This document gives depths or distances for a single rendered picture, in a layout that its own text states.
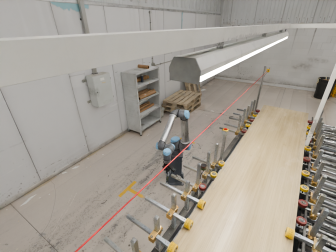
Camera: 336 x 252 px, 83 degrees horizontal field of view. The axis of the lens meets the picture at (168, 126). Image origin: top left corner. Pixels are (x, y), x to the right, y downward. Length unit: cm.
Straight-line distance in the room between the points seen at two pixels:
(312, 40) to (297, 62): 86
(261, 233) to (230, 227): 26
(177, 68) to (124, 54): 30
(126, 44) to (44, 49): 15
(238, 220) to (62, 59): 190
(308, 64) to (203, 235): 850
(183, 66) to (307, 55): 895
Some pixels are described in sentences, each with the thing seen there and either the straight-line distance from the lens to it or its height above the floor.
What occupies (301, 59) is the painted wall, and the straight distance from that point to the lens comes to 952.
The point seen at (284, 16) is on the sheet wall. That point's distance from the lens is 946.
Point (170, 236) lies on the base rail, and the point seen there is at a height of 70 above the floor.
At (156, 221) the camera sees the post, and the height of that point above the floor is 111.
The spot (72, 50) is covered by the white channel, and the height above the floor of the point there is 244.
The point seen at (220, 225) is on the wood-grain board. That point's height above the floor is 90.
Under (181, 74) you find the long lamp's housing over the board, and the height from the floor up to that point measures 233.
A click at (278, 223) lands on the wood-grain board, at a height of 90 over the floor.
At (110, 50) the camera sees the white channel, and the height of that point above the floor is 244.
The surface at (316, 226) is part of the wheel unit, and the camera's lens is 219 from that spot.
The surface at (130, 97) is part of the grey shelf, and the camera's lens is 457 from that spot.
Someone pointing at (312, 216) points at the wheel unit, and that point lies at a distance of 240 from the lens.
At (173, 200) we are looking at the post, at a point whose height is 110.
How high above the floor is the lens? 247
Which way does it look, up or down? 28 degrees down
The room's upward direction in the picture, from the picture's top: 1 degrees counter-clockwise
